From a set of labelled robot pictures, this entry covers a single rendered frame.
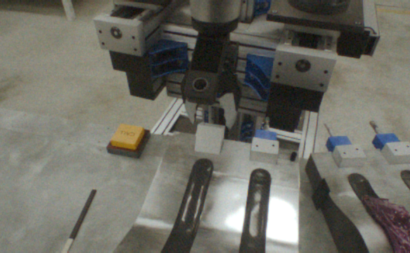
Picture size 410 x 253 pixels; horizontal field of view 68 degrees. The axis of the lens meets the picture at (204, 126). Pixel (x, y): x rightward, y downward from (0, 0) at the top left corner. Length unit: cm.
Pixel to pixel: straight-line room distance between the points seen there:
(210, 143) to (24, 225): 39
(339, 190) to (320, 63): 28
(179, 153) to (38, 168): 34
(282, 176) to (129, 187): 32
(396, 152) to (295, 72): 27
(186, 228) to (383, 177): 40
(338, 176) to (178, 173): 32
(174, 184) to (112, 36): 50
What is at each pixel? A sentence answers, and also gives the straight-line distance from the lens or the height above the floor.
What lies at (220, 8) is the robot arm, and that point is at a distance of 44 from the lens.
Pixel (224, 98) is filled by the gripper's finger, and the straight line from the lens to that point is 52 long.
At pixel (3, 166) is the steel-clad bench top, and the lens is 83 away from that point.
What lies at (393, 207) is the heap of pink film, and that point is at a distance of 59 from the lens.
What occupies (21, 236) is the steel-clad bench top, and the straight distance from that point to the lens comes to 69.
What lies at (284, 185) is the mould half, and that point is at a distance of 57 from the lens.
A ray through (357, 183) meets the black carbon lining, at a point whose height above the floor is 85.
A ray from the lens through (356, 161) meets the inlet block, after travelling 68.
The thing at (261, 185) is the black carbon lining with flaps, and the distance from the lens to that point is 57.
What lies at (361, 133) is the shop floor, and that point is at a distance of 216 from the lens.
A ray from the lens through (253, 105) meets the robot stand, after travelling 99.
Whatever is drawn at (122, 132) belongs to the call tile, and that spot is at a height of 84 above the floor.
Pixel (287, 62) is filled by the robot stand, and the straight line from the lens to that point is 74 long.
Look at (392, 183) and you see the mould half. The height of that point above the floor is 86.
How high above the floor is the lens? 133
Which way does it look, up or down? 43 degrees down
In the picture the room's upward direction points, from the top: straight up
